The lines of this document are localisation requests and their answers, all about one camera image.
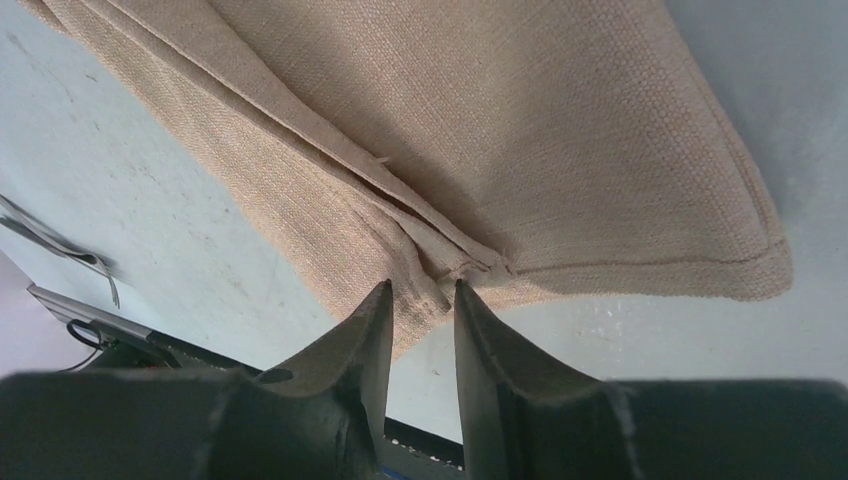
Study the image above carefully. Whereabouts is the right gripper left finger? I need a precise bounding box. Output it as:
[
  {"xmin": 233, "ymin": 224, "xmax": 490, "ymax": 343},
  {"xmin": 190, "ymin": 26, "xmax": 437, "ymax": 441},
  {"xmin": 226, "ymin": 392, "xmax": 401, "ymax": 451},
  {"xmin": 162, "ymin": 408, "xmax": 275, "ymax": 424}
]
[{"xmin": 1, "ymin": 281, "xmax": 393, "ymax": 479}]

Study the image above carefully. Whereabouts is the aluminium frame rail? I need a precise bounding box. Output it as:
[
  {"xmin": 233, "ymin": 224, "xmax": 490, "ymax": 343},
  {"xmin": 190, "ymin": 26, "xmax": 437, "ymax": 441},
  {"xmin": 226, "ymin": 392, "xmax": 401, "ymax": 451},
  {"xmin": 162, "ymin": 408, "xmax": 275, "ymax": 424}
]
[{"xmin": 27, "ymin": 285, "xmax": 153, "ymax": 341}]

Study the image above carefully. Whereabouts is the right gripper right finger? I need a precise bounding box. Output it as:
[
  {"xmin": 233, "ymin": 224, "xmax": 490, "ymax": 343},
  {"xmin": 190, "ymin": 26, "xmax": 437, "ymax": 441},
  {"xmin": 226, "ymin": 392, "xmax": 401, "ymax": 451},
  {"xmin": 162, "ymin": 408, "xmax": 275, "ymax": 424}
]
[{"xmin": 454, "ymin": 281, "xmax": 847, "ymax": 479}]

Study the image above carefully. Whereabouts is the beige cloth napkin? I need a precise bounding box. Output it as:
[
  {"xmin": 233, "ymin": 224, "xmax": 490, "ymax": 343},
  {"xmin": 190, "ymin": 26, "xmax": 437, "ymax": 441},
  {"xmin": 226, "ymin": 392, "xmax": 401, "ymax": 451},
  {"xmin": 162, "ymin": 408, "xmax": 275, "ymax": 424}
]
[{"xmin": 27, "ymin": 1, "xmax": 793, "ymax": 353}]

